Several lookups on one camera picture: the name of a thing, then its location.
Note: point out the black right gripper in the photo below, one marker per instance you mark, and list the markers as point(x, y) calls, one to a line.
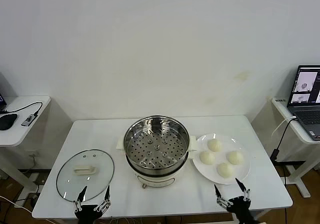
point(241, 209)

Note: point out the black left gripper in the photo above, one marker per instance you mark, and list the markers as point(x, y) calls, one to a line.
point(87, 213)

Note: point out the white steamed baozi bun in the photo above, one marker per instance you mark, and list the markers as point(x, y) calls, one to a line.
point(215, 145)
point(225, 170)
point(207, 157)
point(235, 157)

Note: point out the perforated steel steamer basket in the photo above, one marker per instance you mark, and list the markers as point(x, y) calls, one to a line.
point(157, 154)

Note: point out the white round plate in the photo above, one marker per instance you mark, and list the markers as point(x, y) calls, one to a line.
point(237, 143)

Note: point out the cream electric cooking pot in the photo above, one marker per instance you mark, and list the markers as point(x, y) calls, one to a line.
point(155, 179)

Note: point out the black crossbar under table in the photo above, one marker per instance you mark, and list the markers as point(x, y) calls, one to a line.
point(292, 163)

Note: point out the white side table with label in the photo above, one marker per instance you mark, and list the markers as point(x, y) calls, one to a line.
point(298, 184)

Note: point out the grey usb hub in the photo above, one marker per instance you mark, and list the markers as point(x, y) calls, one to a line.
point(28, 120)

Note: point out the white side table with mouse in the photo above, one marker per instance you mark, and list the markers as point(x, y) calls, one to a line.
point(15, 133)

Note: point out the grey open laptop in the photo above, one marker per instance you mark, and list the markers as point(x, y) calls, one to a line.
point(305, 113)

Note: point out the black computer mouse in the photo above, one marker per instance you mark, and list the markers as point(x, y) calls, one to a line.
point(7, 121)

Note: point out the dark screen device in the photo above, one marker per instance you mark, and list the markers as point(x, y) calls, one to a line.
point(2, 101)

